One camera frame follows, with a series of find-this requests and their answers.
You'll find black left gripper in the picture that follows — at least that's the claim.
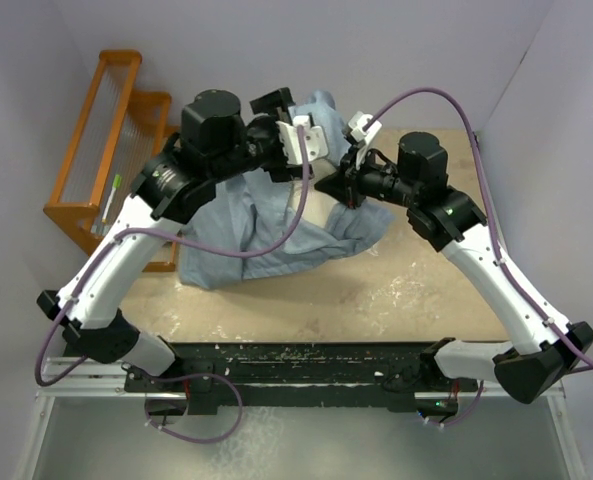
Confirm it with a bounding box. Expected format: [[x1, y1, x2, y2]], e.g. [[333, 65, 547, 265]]
[[208, 89, 313, 184]]

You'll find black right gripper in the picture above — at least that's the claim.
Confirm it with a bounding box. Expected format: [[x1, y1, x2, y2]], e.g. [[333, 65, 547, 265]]
[[316, 142, 420, 210]]

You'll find cream white pillow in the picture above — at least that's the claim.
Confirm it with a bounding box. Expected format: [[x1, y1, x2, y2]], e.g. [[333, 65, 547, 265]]
[[287, 181, 344, 228]]

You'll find green beige blue pillowcase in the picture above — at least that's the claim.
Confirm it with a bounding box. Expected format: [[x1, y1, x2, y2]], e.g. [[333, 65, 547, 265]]
[[177, 88, 397, 292]]

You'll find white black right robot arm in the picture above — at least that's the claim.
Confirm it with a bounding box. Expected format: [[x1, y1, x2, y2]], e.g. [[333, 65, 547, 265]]
[[315, 132, 593, 404]]

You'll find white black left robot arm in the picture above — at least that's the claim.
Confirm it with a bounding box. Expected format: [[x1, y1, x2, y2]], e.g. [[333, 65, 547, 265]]
[[37, 88, 328, 392]]

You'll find orange wooden rack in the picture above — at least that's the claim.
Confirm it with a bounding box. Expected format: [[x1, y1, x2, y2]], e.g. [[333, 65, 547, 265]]
[[43, 50, 178, 255]]

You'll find green white marker pen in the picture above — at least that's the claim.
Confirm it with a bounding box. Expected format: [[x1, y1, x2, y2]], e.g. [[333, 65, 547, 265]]
[[101, 174, 122, 224]]

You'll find metal sheet front panel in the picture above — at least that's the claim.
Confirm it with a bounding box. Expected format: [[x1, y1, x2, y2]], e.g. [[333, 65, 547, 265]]
[[16, 395, 586, 479]]

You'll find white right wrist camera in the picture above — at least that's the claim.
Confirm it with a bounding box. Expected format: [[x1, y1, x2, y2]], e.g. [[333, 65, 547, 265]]
[[345, 111, 382, 170]]

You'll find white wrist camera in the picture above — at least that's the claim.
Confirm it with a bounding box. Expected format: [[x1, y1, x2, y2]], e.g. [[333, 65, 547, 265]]
[[345, 111, 382, 170], [276, 115, 329, 166]]

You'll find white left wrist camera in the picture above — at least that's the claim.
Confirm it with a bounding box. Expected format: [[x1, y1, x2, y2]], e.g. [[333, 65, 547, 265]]
[[276, 115, 329, 166]]

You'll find aluminium table edge rail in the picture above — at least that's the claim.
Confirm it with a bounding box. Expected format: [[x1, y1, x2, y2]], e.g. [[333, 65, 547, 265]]
[[466, 129, 496, 225]]

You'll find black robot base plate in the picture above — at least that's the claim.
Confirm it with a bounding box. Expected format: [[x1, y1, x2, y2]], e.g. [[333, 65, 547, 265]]
[[125, 342, 478, 416]]

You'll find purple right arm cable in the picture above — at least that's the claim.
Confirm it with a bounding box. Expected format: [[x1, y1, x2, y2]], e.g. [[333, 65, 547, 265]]
[[360, 87, 593, 429]]

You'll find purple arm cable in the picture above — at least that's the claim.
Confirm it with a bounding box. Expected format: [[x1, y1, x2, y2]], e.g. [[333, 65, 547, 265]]
[[360, 87, 593, 429], [34, 124, 310, 444]]

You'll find aluminium front rail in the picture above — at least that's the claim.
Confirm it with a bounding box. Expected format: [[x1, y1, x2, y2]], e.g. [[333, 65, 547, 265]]
[[41, 357, 565, 408]]

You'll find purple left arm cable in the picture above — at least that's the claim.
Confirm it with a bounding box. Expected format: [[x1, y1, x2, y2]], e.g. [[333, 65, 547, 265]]
[[34, 124, 310, 444]]

